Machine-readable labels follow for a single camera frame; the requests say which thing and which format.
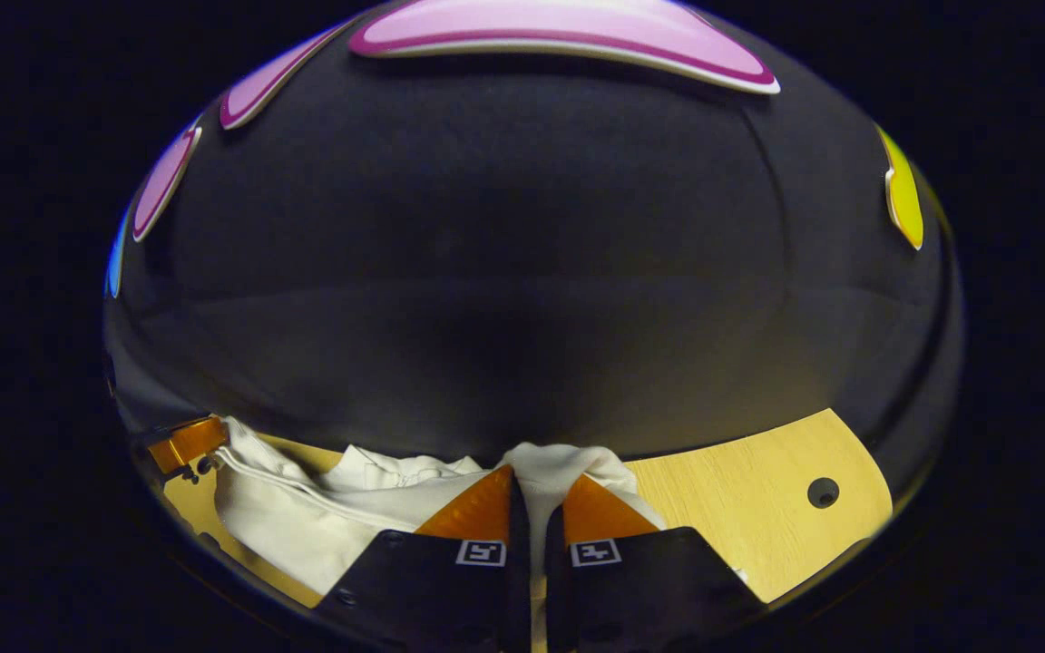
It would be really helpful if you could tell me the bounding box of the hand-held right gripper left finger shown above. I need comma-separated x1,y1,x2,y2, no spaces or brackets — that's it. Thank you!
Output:
314,463,533,653

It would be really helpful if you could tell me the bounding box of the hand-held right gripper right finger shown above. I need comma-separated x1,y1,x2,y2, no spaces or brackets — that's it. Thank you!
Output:
544,472,765,653

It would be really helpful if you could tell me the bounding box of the white garment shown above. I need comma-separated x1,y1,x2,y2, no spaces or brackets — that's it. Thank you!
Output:
212,416,670,596

